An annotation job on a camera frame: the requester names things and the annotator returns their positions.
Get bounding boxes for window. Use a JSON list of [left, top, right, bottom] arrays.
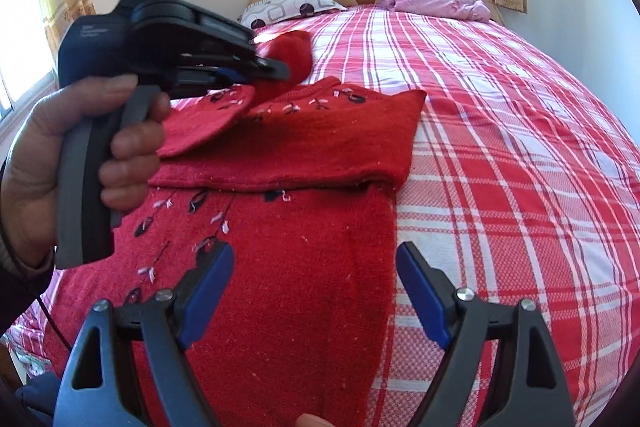
[[0, 0, 56, 120]]

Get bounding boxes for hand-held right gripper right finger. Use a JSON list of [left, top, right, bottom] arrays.
[[396, 240, 577, 427]]

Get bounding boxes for red white plaid bedspread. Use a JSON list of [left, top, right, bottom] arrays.
[[10, 2, 640, 427]]

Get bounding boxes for person's left hand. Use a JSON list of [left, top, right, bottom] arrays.
[[0, 74, 172, 267]]

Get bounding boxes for red knitted sweater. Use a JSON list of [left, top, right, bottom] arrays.
[[42, 29, 428, 427]]

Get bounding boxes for person's left forearm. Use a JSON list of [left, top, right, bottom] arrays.
[[0, 229, 57, 338]]

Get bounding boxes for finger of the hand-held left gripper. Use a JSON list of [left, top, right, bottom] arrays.
[[174, 66, 252, 91], [184, 19, 291, 84]]

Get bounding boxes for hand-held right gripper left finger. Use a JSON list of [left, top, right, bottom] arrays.
[[54, 239, 236, 427]]

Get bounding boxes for grey patterned pillow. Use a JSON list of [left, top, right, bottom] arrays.
[[240, 0, 349, 30]]

